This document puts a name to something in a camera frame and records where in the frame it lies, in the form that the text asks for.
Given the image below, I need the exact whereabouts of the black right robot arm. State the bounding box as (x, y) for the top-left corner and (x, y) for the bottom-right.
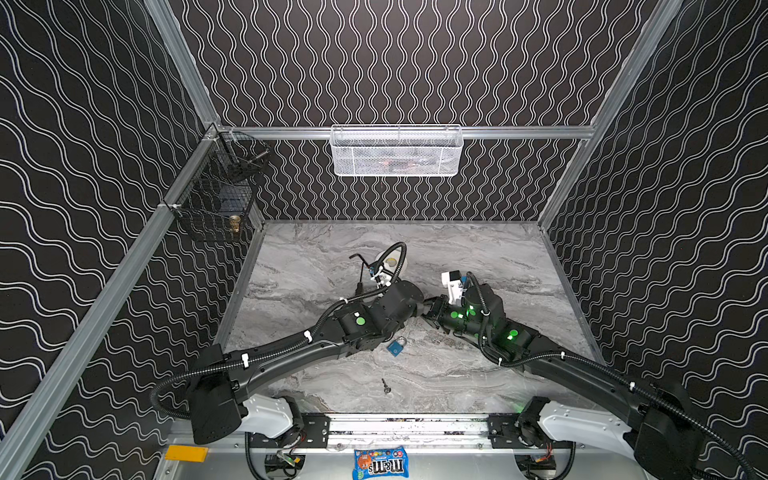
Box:
(422, 271), (758, 479)

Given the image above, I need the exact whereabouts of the candy bag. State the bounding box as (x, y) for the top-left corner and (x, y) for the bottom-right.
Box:
(352, 446), (410, 480)

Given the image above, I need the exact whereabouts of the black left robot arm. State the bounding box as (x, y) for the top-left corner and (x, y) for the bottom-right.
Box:
(150, 242), (424, 445)

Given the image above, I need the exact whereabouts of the white tape roll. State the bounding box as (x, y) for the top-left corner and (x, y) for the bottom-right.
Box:
(374, 248), (408, 277)

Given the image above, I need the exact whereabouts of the white wire basket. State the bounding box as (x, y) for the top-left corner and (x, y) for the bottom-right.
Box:
(329, 124), (464, 177)

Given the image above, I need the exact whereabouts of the brass padlock in basket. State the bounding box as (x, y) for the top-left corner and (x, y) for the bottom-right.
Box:
(229, 215), (242, 234)

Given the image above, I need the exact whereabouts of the large blue padlock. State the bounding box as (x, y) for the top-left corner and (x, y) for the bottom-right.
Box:
(387, 336), (408, 357)

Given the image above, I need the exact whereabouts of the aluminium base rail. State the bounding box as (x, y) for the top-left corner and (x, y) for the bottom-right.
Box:
(299, 412), (649, 452)

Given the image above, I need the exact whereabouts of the black wire basket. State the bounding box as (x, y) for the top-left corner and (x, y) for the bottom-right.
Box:
(172, 134), (272, 244)

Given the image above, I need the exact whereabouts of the black hex key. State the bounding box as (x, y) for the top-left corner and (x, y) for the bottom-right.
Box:
(349, 253), (370, 270)

